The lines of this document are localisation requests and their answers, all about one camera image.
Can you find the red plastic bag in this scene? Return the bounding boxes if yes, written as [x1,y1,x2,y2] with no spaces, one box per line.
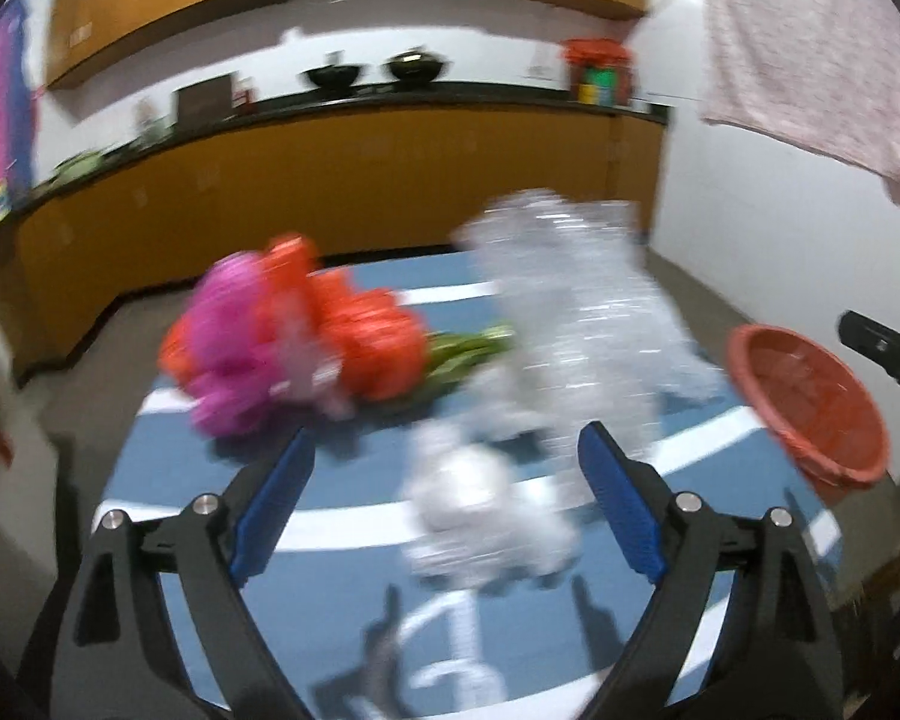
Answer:
[157,316,194,392]
[263,232,351,332]
[318,289,429,401]

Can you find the large bubble wrap sheet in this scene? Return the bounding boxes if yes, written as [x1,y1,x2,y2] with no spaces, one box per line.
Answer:
[453,188,725,496]

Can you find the white plastic bag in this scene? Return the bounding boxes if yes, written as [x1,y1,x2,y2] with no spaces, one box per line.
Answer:
[403,419,578,590]

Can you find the pale pink clear bag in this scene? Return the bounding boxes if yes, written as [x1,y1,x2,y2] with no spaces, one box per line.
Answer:
[271,294,354,421]

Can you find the magenta plastic bag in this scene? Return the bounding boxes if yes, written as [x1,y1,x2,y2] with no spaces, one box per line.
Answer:
[183,252,283,437]

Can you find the olive green plastic bag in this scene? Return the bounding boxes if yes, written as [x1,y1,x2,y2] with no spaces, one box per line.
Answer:
[421,323,514,394]

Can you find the lower wooden kitchen cabinets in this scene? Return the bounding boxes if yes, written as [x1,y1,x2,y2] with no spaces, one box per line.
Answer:
[0,104,670,382]

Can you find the red plastic basket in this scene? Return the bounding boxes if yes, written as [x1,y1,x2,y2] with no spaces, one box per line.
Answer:
[727,323,891,505]

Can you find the blue striped tablecloth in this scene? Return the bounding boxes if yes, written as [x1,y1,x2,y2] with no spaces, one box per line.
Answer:
[92,254,842,718]

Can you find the pink floral hanging cloth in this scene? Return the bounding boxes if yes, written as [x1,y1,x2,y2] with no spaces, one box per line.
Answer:
[702,0,900,205]

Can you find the red bag on counter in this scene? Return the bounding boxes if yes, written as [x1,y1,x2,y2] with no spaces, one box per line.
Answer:
[562,37,632,107]

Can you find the green basin on counter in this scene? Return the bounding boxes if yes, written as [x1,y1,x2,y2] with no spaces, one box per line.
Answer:
[50,149,107,185]

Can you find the magenta blue hanging cloth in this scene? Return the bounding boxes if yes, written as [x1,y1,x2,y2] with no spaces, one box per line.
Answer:
[0,0,37,203]

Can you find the dark cutting board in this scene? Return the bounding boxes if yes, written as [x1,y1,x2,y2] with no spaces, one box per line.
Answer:
[173,73,233,132]

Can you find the red bottle on counter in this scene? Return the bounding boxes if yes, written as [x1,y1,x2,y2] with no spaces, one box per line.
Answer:
[232,78,256,115]

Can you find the black wok right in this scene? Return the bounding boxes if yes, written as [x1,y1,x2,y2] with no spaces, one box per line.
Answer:
[385,47,448,88]

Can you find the black wok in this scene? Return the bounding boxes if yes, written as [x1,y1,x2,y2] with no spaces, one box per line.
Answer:
[302,50,364,96]
[385,47,448,88]

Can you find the black wok left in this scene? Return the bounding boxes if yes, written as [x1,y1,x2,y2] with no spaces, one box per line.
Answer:
[302,50,364,96]

